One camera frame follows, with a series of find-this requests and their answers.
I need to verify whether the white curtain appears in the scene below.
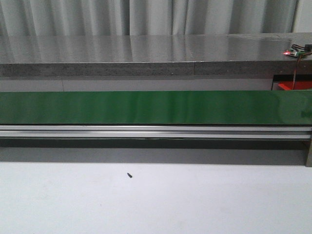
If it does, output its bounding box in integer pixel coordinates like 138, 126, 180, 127
0, 0, 298, 36

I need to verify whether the small green circuit board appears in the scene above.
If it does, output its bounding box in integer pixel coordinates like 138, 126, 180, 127
283, 49, 308, 58

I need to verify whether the grey stone counter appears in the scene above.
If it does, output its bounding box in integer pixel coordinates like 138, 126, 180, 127
0, 33, 312, 92

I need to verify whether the green conveyor belt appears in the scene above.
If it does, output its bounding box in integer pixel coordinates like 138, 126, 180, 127
0, 90, 312, 125

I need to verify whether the aluminium conveyor frame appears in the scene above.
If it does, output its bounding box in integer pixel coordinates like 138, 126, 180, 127
0, 124, 312, 167

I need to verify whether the red plastic bin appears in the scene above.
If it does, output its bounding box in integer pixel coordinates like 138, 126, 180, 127
278, 81, 312, 90

